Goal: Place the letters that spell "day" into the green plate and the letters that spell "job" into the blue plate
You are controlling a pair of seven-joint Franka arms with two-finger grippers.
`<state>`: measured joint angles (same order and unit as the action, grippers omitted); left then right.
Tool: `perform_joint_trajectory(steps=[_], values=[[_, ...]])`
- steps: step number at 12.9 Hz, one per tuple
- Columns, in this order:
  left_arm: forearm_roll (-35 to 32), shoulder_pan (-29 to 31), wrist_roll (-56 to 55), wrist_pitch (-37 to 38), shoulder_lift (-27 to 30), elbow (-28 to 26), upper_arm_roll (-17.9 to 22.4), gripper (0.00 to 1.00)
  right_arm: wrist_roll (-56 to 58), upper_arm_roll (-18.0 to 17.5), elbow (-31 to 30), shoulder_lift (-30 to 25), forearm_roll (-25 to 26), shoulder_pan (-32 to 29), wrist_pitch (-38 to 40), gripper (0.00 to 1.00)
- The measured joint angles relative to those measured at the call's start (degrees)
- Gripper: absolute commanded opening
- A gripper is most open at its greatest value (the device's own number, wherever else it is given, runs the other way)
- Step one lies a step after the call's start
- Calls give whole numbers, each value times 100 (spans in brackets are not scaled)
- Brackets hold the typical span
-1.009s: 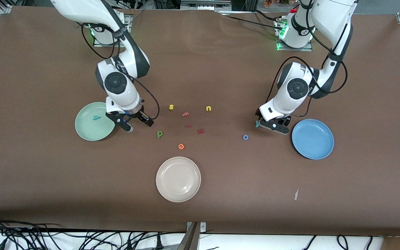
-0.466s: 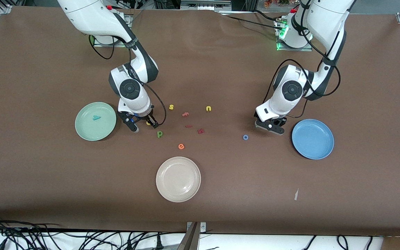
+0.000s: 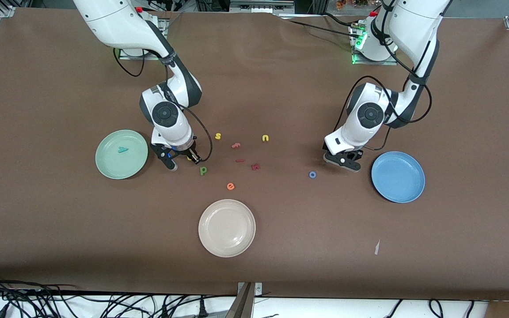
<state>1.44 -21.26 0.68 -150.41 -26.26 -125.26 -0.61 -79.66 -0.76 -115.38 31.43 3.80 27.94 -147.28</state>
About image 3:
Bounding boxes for long black table cable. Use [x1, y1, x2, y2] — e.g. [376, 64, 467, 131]
[286, 19, 359, 39]

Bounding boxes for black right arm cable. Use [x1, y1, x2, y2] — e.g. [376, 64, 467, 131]
[114, 46, 213, 164]

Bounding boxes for beige plate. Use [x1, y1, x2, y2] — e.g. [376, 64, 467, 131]
[198, 199, 256, 258]

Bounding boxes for orange background objects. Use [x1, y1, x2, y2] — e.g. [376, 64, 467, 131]
[336, 0, 372, 10]

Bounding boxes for short black table cable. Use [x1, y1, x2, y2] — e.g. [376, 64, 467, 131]
[323, 12, 361, 28]

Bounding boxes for blue plate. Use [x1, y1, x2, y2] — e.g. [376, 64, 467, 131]
[371, 151, 426, 204]

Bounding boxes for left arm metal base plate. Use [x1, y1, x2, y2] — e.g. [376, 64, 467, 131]
[351, 24, 399, 66]

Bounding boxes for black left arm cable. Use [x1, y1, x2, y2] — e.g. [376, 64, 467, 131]
[336, 0, 433, 151]

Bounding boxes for aluminium background profile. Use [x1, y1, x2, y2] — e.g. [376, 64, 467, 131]
[229, 0, 295, 14]

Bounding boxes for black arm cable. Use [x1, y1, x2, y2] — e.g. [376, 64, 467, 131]
[114, 46, 213, 164]
[336, 0, 433, 151]

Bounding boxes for small aluminium bracket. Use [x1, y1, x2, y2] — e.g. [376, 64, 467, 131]
[238, 283, 262, 297]

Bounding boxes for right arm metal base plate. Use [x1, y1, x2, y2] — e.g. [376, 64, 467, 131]
[118, 18, 169, 60]

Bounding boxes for green plate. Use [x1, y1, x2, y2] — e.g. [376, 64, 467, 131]
[95, 129, 149, 180]

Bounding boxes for tangled black cables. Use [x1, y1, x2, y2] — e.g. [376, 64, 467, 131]
[0, 272, 237, 318]

